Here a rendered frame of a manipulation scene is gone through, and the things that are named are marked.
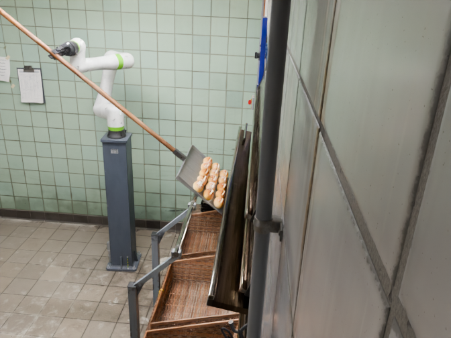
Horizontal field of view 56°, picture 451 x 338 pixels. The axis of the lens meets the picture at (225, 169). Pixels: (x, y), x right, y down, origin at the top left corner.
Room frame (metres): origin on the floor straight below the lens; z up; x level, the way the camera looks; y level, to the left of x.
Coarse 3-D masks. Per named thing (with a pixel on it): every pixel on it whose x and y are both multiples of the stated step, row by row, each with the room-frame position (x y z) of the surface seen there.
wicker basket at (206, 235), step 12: (192, 216) 2.82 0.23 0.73; (216, 216) 2.81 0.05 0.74; (192, 228) 2.82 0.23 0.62; (204, 228) 2.82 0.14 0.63; (216, 228) 2.82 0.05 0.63; (192, 240) 2.70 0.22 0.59; (204, 240) 2.71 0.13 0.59; (216, 240) 2.72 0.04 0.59; (192, 252) 2.55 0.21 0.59; (204, 252) 2.28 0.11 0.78; (180, 264) 2.28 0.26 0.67; (204, 276) 2.28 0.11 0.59
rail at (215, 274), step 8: (240, 128) 2.81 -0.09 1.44; (232, 168) 2.09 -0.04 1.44; (232, 176) 1.99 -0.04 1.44; (232, 184) 1.90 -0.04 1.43; (224, 208) 1.65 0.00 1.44; (224, 216) 1.57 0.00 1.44; (224, 224) 1.51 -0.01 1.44; (224, 232) 1.45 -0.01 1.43; (216, 256) 1.28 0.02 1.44; (216, 264) 1.23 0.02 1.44; (216, 272) 1.19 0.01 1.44; (216, 280) 1.15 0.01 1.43; (208, 296) 1.08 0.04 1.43
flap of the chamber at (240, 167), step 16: (240, 144) 2.55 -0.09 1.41; (240, 160) 2.28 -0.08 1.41; (240, 176) 2.06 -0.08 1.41; (240, 192) 1.87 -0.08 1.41; (240, 208) 1.71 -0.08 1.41; (240, 224) 1.57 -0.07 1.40; (224, 240) 1.42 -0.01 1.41; (240, 240) 1.45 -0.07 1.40; (224, 256) 1.32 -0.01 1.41; (240, 256) 1.34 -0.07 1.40; (224, 272) 1.22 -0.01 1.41; (240, 272) 1.24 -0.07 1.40; (224, 288) 1.14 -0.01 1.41; (208, 304) 1.07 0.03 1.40; (224, 304) 1.07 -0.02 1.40; (240, 304) 1.08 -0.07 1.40
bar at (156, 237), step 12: (192, 204) 2.17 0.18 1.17; (180, 216) 2.17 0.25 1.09; (168, 228) 2.18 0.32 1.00; (156, 240) 2.17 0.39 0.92; (180, 240) 1.78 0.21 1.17; (156, 252) 2.17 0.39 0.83; (180, 252) 1.69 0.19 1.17; (156, 264) 2.17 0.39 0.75; (168, 264) 1.69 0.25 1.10; (144, 276) 1.71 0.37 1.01; (156, 276) 2.17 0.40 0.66; (132, 288) 1.69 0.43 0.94; (156, 288) 2.17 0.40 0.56; (132, 300) 1.69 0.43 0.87; (132, 312) 1.69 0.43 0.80; (132, 324) 1.70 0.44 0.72; (132, 336) 1.70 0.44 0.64
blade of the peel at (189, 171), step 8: (192, 152) 2.78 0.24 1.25; (200, 152) 2.84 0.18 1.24; (184, 160) 2.56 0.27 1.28; (192, 160) 2.67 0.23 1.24; (200, 160) 2.75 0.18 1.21; (184, 168) 2.48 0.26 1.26; (192, 168) 2.56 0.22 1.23; (200, 168) 2.64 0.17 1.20; (176, 176) 2.32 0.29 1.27; (184, 176) 2.39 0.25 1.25; (192, 176) 2.46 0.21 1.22; (184, 184) 2.30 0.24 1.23; (192, 184) 2.36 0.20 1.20; (216, 184) 2.59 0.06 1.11; (200, 192) 2.34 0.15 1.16; (224, 200) 2.47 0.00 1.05; (216, 208) 2.30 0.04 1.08
